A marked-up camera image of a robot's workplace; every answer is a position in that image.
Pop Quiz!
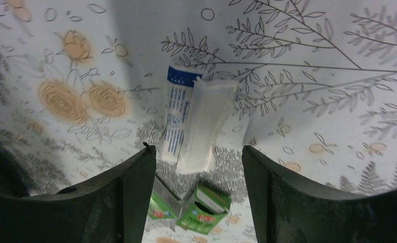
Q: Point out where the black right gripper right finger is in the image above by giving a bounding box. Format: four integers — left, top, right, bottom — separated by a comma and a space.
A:
242, 145, 397, 243

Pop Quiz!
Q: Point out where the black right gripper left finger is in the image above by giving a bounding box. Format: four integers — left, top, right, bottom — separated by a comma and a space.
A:
0, 145, 156, 242

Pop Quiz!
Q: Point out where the green wind oil box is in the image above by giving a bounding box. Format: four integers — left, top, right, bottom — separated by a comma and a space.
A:
175, 184, 232, 234

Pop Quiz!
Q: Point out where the white flat wrapped bandage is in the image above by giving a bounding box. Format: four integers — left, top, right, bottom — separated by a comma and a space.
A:
176, 79, 239, 174

